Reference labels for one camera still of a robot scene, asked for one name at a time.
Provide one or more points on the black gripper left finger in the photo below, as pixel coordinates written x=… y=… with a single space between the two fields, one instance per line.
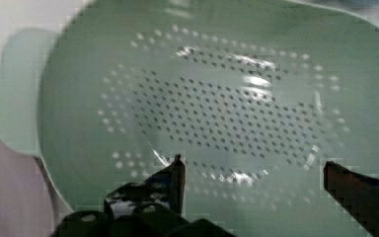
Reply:
x=165 y=187

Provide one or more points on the green plastic strainer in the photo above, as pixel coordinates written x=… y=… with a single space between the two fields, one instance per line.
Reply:
x=254 y=96

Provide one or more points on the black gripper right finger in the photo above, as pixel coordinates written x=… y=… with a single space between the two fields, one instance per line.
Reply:
x=362 y=194

